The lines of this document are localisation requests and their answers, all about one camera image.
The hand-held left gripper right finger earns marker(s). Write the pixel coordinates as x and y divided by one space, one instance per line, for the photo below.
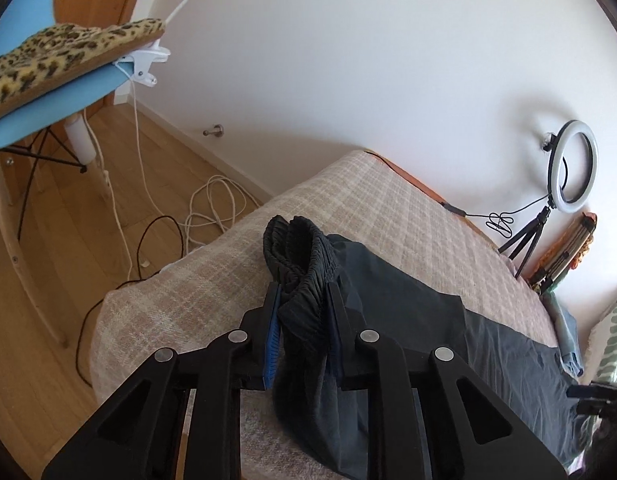
335 350

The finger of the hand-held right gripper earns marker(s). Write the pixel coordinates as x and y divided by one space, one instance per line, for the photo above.
595 395

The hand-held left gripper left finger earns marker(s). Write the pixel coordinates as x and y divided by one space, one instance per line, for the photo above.
273 340

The dark grey pants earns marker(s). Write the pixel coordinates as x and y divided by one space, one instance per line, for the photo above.
413 310

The green patterned white cushion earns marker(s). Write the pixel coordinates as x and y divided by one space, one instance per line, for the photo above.
613 345

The folded blue jeans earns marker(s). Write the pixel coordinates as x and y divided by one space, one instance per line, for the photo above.
570 340

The folded silver tripod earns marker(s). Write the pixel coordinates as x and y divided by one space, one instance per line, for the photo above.
563 260

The pink checked blanket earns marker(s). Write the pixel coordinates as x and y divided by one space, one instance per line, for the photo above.
313 195

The black mini tripod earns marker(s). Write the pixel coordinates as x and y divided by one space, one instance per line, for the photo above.
530 240

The metal door stop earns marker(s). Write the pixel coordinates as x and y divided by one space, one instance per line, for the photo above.
216 131

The white cylinder device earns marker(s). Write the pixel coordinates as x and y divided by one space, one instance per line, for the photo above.
81 142

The white clip lamp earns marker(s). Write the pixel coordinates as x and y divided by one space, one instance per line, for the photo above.
148 57

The blue chair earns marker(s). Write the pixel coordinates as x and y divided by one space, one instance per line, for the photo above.
63 95

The leopard print cushion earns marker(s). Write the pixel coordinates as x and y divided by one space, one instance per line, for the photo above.
48 55

